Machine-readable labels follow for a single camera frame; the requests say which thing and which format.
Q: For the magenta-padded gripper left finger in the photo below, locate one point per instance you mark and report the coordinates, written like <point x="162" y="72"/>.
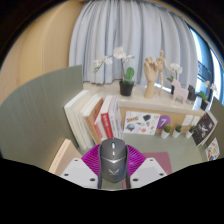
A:
<point x="80" y="168"/>

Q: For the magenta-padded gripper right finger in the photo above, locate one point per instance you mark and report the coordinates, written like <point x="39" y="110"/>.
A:
<point x="148" y="170"/>

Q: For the dark grey computer mouse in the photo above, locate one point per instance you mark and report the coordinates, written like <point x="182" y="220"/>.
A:
<point x="113" y="160"/>

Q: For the pink mouse pad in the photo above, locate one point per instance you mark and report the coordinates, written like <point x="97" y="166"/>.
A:
<point x="163" y="160"/>

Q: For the cream book with red title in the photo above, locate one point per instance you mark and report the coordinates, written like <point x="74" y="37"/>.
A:
<point x="65" y="156"/>

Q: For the small succulent in white pot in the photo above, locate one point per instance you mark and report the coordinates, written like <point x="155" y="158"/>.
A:
<point x="176" y="133"/>
<point x="190" y="133"/>
<point x="165" y="133"/>

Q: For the thin red and white book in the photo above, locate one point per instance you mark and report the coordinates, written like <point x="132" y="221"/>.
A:
<point x="97" y="128"/>

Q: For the white sticker sheet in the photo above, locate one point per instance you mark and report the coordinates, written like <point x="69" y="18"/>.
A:
<point x="141" y="123"/>

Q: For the round purple number sticker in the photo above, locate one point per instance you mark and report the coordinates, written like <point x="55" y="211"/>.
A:
<point x="163" y="122"/>

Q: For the thick white book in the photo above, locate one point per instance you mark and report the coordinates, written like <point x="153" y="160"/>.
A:
<point x="75" y="116"/>

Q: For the tan kraft book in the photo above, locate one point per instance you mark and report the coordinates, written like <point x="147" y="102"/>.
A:
<point x="95" y="115"/>

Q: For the white book with red title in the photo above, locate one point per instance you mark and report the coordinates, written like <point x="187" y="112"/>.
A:
<point x="116" y="116"/>

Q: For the colourful sticker card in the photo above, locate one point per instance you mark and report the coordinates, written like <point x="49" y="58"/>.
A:
<point x="212" y="150"/>

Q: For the black cover book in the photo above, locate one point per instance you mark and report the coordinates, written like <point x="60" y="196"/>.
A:
<point x="204" y="128"/>

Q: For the white orchid in black pot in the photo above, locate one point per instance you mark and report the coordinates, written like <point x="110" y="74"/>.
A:
<point x="126" y="88"/>

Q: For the pink wooden horse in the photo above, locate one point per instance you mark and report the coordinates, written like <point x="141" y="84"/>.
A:
<point x="180" y="91"/>

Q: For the potted plant by window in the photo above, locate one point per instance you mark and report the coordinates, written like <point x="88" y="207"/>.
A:
<point x="204" y="105"/>

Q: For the black wooden horse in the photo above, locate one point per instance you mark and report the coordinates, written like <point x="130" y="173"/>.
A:
<point x="191" y="93"/>

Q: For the wooden hand model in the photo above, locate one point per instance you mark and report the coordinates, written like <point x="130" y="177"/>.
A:
<point x="150" y="76"/>

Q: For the white orchid behind horse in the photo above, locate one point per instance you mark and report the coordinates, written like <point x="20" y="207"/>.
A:
<point x="176" y="69"/>

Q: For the pale grey curtain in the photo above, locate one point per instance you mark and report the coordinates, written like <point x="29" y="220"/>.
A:
<point x="133" y="30"/>

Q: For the white wall socket plate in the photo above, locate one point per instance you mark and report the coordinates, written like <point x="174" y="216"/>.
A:
<point x="187" y="120"/>
<point x="196" y="120"/>

